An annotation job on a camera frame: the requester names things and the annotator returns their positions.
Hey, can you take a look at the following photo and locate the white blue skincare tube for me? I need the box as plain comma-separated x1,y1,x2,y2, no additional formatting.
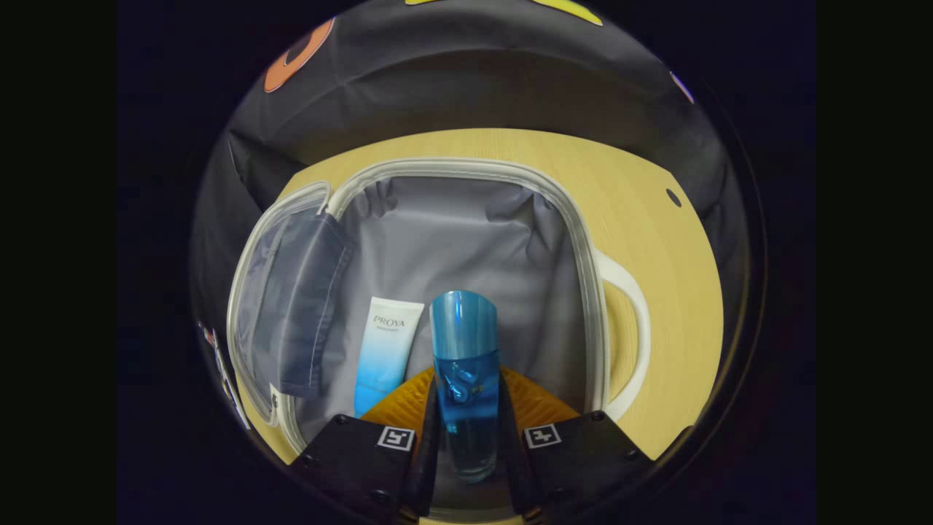
354,296,426,419

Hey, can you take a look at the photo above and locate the blue skincare bottle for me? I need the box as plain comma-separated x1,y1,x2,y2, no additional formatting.
429,289,502,483

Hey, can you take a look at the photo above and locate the black backdrop cloth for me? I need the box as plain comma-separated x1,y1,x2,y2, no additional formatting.
191,0,755,307

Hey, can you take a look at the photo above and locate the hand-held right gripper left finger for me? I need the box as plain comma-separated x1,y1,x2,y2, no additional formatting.
292,367,438,525

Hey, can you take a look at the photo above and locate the colourful printed board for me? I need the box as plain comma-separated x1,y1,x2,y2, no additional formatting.
198,321,252,431

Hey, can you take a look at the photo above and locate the white suitcase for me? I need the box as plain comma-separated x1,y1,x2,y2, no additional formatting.
226,157,652,456

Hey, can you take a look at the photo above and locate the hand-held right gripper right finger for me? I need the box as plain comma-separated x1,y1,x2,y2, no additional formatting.
498,367,657,522

